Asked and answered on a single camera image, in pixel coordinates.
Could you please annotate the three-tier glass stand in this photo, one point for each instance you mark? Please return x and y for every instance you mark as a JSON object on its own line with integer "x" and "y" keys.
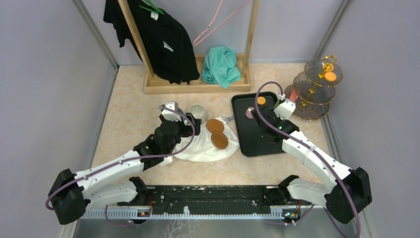
{"x": 315, "y": 94}

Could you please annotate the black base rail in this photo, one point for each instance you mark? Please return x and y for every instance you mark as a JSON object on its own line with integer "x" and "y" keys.
{"x": 211, "y": 200}

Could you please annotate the black baking tray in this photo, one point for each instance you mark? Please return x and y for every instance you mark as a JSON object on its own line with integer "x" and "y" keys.
{"x": 250, "y": 141}

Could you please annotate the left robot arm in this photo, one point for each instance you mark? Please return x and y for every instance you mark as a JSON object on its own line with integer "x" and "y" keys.
{"x": 117, "y": 181}

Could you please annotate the black t-shirt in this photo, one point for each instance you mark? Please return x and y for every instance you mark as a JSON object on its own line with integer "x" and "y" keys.
{"x": 167, "y": 44}

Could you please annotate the teal cloth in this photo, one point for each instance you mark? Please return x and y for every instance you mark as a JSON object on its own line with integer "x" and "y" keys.
{"x": 220, "y": 67}

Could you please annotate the pink cupcake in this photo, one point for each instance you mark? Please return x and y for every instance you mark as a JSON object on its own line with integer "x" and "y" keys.
{"x": 248, "y": 113}

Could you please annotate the wooden clothes rack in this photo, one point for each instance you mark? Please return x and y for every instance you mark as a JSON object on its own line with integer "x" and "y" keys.
{"x": 153, "y": 84}

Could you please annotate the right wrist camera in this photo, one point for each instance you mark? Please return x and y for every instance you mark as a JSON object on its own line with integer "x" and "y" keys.
{"x": 284, "y": 108}

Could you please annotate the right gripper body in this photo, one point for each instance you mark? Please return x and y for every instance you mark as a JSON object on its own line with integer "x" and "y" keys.
{"x": 262, "y": 134}

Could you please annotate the upper wooden coaster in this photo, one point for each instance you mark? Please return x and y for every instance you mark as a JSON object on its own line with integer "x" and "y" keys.
{"x": 215, "y": 126}

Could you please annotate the lower wooden coaster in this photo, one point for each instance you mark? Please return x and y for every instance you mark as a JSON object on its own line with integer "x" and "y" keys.
{"x": 219, "y": 140}

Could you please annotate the orange macaron on stand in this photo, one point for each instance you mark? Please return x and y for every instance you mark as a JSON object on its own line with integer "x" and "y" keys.
{"x": 330, "y": 76}

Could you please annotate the red cake slice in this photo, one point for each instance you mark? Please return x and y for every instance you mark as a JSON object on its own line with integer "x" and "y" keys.
{"x": 293, "y": 95}

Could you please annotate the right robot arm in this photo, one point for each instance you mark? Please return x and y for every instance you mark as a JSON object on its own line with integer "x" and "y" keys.
{"x": 343, "y": 192}

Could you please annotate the orange biscuit on tray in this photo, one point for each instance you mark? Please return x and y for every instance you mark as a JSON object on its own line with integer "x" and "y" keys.
{"x": 261, "y": 100}

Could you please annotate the white towel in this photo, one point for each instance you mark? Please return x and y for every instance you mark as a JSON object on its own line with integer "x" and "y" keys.
{"x": 202, "y": 150}

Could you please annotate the green hanger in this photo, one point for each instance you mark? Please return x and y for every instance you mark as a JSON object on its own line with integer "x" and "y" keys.
{"x": 149, "y": 6}

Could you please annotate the grey-blue ceramic mug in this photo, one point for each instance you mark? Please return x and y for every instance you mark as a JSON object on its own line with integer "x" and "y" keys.
{"x": 178, "y": 108}

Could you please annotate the white speckled mug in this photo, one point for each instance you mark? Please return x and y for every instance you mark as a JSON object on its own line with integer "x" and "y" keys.
{"x": 199, "y": 112}

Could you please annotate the wooden coaster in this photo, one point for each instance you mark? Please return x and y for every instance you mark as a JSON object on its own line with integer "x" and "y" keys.
{"x": 215, "y": 126}
{"x": 219, "y": 140}

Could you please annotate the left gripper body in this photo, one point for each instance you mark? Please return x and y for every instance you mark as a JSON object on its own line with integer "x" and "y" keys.
{"x": 184, "y": 130}

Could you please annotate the pink hanger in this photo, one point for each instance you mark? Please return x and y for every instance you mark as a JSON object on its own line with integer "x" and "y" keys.
{"x": 218, "y": 19}

